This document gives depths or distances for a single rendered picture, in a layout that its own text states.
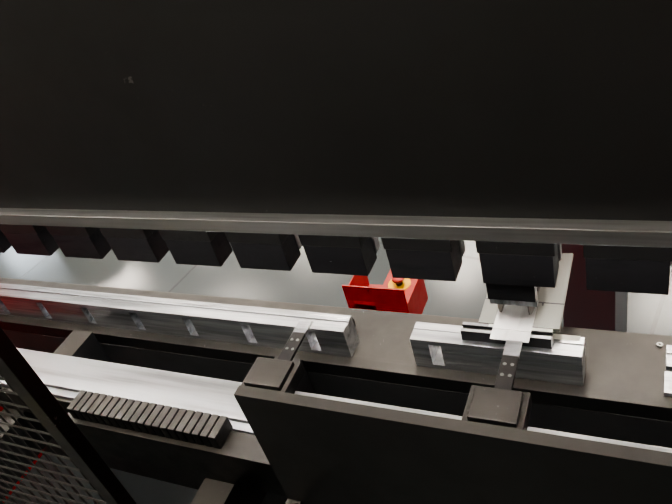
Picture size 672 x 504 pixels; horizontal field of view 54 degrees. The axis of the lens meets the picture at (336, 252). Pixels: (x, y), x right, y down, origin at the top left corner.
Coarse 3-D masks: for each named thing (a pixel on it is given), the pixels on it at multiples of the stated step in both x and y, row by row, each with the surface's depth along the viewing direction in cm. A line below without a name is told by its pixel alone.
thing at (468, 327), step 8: (464, 328) 152; (472, 328) 152; (480, 328) 152; (488, 328) 151; (464, 336) 152; (472, 336) 151; (480, 336) 150; (488, 336) 149; (536, 336) 144; (544, 336) 144; (552, 336) 145; (528, 344) 146; (536, 344) 145; (544, 344) 144; (552, 344) 145
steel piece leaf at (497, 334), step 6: (492, 330) 149; (498, 330) 148; (504, 330) 148; (510, 330) 147; (492, 336) 147; (498, 336) 147; (504, 336) 146; (510, 336) 146; (516, 336) 145; (522, 336) 145; (528, 336) 145; (528, 342) 143
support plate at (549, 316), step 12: (564, 264) 160; (564, 276) 157; (540, 288) 156; (552, 288) 155; (564, 288) 154; (540, 300) 152; (552, 300) 152; (564, 300) 151; (492, 312) 153; (540, 312) 150; (552, 312) 149; (540, 324) 147; (552, 324) 146
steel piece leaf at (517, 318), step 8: (504, 312) 152; (512, 312) 151; (520, 312) 151; (528, 312) 150; (496, 320) 151; (504, 320) 150; (512, 320) 150; (520, 320) 149; (528, 320) 148; (496, 328) 149; (504, 328) 148; (512, 328) 148; (520, 328) 147; (528, 328) 146
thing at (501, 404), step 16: (512, 352) 142; (512, 368) 138; (496, 384) 136; (512, 384) 135; (480, 400) 130; (496, 400) 129; (512, 400) 129; (528, 400) 129; (464, 416) 130; (480, 416) 128; (496, 416) 127; (512, 416) 126; (528, 416) 129
